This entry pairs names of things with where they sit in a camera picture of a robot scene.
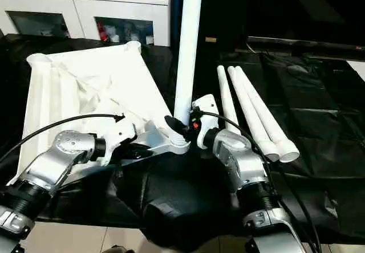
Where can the red bottle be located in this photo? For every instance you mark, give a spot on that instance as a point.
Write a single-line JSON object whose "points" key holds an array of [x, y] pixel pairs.
{"points": [[101, 33]]}

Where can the black plastic mat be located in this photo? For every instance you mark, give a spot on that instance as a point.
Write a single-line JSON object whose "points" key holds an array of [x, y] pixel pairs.
{"points": [[319, 122]]}

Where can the white plastic table leg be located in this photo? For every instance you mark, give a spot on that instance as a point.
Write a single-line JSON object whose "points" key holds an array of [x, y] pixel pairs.
{"points": [[226, 93], [268, 116], [254, 116], [188, 48]]}

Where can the white plastic table top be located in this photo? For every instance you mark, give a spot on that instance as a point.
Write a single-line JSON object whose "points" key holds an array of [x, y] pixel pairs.
{"points": [[85, 88]]}

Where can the small yellow tag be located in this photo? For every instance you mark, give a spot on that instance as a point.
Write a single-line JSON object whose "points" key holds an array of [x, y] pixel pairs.
{"points": [[211, 39]]}

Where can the black bar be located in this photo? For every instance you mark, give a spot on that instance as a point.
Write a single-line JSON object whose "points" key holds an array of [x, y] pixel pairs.
{"points": [[308, 42]]}

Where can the white cabinet with glass doors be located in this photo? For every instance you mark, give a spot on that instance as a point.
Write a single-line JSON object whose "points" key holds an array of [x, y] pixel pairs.
{"points": [[57, 8]]}

